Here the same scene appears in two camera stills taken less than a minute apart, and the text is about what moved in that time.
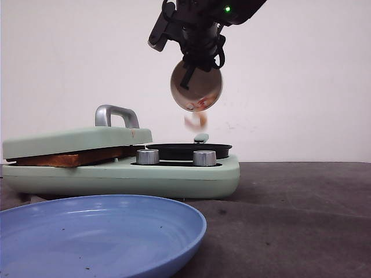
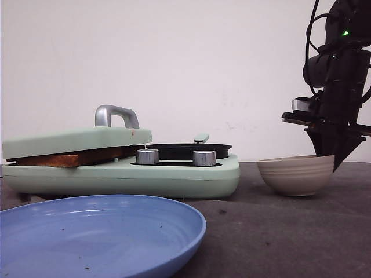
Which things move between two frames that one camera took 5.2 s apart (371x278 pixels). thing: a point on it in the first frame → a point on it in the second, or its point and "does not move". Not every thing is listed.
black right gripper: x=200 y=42 → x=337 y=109
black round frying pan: x=185 y=151 does not move
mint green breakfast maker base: x=170 y=179 does not move
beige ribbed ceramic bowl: x=204 y=87 → x=298 y=176
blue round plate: x=97 y=236 does not move
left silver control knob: x=147 y=156 does not move
